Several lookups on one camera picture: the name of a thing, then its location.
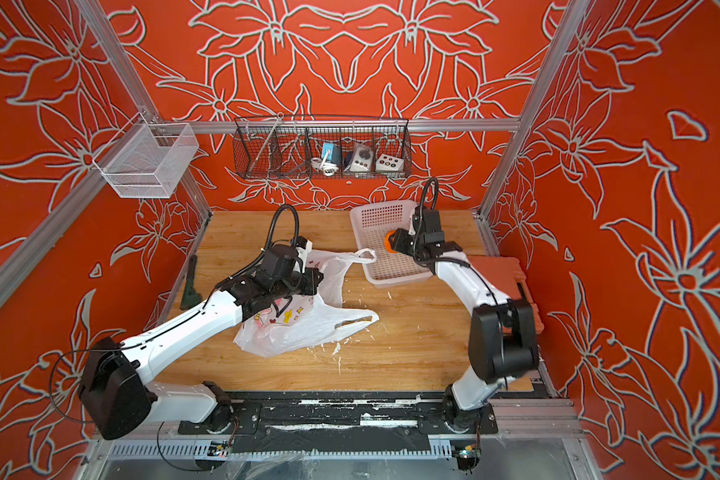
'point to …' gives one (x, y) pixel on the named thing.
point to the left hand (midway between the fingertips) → (325, 273)
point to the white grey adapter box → (361, 159)
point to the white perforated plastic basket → (371, 222)
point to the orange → (387, 244)
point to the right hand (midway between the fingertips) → (388, 236)
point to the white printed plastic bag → (309, 320)
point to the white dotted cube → (387, 163)
